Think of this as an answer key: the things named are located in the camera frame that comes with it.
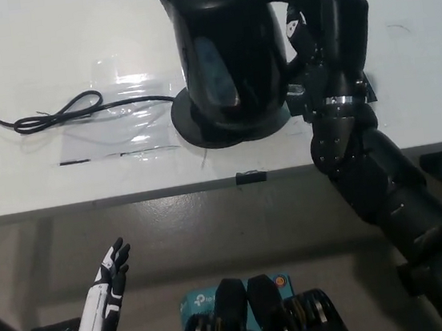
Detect black tape square patch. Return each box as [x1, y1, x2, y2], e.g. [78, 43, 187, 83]
[283, 69, 380, 120]

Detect black robot body blocks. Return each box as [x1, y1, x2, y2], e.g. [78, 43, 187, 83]
[169, 264, 353, 331]

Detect black electric kettle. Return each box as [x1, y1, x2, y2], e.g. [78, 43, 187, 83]
[154, 0, 337, 135]

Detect clear plastic tape sheet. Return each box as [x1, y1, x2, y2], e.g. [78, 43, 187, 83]
[47, 52, 183, 166]

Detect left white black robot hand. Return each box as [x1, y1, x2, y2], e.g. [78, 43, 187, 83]
[62, 236, 142, 331]

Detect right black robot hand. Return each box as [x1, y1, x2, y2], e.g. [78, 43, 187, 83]
[280, 0, 382, 110]

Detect teal router box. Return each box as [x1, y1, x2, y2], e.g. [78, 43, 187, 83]
[175, 272, 299, 331]

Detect round black kettle base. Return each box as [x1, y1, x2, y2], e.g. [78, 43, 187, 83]
[167, 75, 295, 154]

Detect small black tape piece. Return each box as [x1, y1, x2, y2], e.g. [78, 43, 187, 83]
[235, 168, 268, 185]

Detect black power cord with plug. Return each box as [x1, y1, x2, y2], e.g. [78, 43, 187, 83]
[0, 70, 179, 139]

